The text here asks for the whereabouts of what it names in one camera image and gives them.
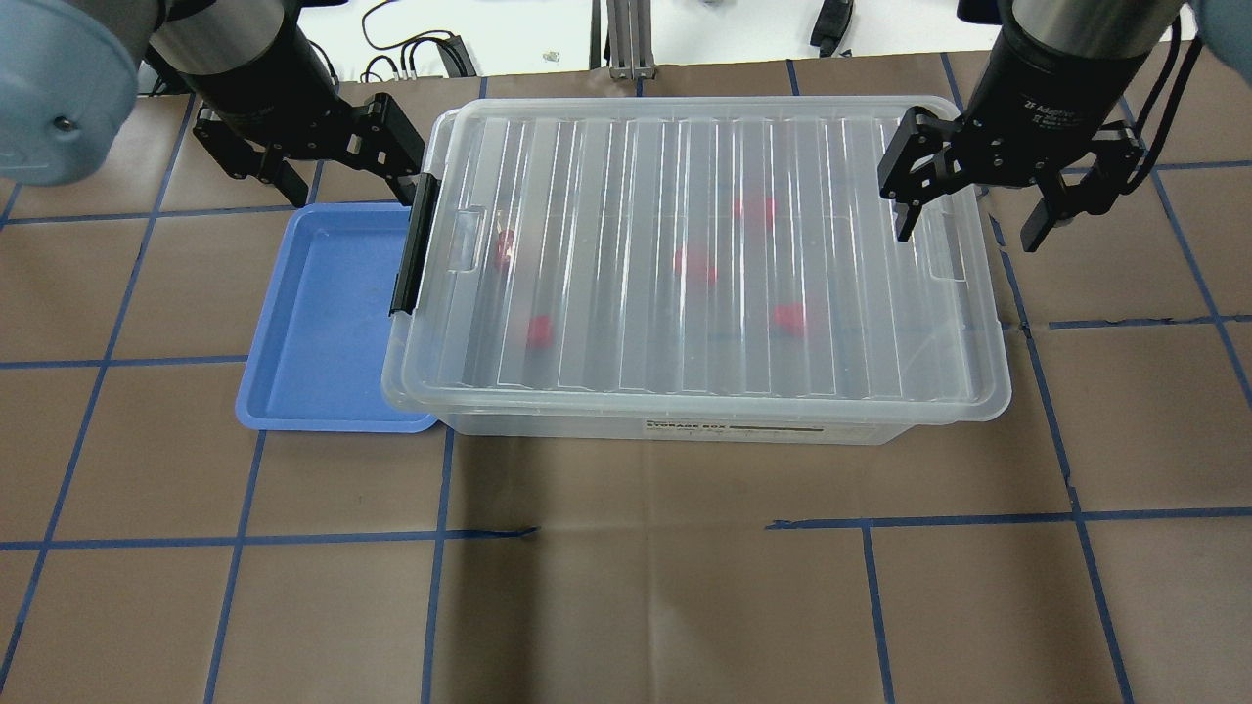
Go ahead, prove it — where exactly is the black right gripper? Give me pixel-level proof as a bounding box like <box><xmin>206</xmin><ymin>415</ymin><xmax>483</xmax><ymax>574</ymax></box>
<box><xmin>876</xmin><ymin>20</ymin><xmax>1146</xmax><ymax>253</ymax></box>

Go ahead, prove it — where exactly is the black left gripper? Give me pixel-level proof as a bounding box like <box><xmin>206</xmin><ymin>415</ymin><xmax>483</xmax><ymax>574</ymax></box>
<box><xmin>192</xmin><ymin>38</ymin><xmax>426</xmax><ymax>208</ymax></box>

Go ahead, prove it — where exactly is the red block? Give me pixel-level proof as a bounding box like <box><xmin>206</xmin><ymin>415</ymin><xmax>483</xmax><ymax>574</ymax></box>
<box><xmin>732</xmin><ymin>195</ymin><xmax>777</xmax><ymax>232</ymax></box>
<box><xmin>492</xmin><ymin>229</ymin><xmax>517</xmax><ymax>276</ymax></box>
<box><xmin>525</xmin><ymin>314</ymin><xmax>558</xmax><ymax>349</ymax></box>
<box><xmin>672</xmin><ymin>246</ymin><xmax>719</xmax><ymax>286</ymax></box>
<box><xmin>770</xmin><ymin>302</ymin><xmax>808</xmax><ymax>338</ymax></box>

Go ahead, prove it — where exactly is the clear plastic box lid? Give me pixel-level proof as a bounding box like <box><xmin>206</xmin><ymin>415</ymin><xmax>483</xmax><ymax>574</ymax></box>
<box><xmin>381</xmin><ymin>96</ymin><xmax>1012</xmax><ymax>427</ymax></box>

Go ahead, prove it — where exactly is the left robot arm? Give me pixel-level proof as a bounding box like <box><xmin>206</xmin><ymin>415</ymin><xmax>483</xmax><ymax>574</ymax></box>
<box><xmin>1</xmin><ymin>1</ymin><xmax>434</xmax><ymax>205</ymax></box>

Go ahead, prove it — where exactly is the blue plastic tray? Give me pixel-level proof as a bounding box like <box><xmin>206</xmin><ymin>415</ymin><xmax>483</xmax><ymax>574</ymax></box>
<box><xmin>234</xmin><ymin>203</ymin><xmax>434</xmax><ymax>435</ymax></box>

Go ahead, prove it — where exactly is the clear plastic storage box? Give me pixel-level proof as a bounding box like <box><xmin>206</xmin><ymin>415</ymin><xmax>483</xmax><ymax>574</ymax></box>
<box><xmin>381</xmin><ymin>96</ymin><xmax>1012</xmax><ymax>447</ymax></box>

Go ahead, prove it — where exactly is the black device on bench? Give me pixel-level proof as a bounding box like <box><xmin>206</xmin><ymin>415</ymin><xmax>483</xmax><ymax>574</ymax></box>
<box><xmin>809</xmin><ymin>0</ymin><xmax>855</xmax><ymax>58</ymax></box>

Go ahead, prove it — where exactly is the black box latch handle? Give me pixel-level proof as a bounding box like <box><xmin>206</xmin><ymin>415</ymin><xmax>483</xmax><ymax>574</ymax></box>
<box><xmin>388</xmin><ymin>172</ymin><xmax>441</xmax><ymax>314</ymax></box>

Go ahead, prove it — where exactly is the aluminium frame post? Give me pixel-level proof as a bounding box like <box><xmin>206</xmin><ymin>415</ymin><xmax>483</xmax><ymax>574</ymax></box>
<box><xmin>603</xmin><ymin>0</ymin><xmax>656</xmax><ymax>80</ymax></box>

